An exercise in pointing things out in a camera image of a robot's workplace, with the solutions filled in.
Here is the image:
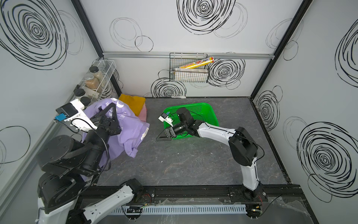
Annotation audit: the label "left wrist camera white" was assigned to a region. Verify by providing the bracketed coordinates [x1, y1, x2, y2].
[54, 99, 98, 132]

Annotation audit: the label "green plastic basket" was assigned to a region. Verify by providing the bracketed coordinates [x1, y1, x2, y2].
[163, 103, 219, 126]

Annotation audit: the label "spice jar tan contents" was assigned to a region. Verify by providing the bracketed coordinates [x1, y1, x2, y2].
[84, 73, 100, 90]

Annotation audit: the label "yellow foil roll box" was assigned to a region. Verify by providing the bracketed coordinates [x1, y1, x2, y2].
[180, 57, 214, 69]

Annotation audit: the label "white wire spice shelf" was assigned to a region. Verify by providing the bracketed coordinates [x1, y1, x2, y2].
[73, 58, 117, 104]

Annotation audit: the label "spice jar black lid middle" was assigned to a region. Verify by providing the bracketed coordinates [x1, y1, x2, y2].
[74, 88, 86, 99]

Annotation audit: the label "spice jar black lid far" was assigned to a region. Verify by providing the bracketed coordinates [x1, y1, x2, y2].
[89, 66, 104, 83]

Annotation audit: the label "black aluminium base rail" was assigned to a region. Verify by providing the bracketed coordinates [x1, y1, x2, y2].
[82, 184, 303, 202]

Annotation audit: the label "purple t-shirt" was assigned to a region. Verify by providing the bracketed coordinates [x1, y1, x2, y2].
[84, 98, 150, 160]

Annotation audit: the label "spice jar black lid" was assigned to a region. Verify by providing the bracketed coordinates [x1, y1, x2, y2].
[89, 66, 104, 83]
[80, 97, 91, 107]
[74, 88, 86, 99]

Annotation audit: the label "spice jar black lid near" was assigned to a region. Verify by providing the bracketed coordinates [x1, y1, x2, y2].
[80, 97, 91, 107]

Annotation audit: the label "grey box in wire basket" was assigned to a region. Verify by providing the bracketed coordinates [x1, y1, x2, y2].
[172, 68, 209, 83]

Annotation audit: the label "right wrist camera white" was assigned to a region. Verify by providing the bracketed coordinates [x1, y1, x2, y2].
[158, 113, 173, 126]

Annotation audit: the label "folded yellow t-shirt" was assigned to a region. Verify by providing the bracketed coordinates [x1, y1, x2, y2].
[119, 94, 146, 116]

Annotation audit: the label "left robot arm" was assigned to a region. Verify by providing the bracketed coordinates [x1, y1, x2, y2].
[36, 99, 144, 224]

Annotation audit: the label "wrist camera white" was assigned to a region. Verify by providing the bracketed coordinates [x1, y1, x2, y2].
[54, 99, 98, 132]
[158, 113, 173, 126]

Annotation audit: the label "black wire wall basket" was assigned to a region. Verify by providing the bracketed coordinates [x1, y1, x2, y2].
[169, 52, 209, 84]

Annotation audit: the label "folded pink t-shirt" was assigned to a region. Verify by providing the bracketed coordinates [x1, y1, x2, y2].
[138, 104, 147, 122]

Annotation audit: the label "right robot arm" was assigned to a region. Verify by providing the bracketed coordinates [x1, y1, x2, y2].
[156, 107, 260, 201]

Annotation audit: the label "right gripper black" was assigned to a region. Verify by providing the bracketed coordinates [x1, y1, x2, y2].
[157, 123, 188, 141]

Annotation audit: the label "white slotted cable duct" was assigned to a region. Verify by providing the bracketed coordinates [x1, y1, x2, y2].
[110, 204, 247, 216]

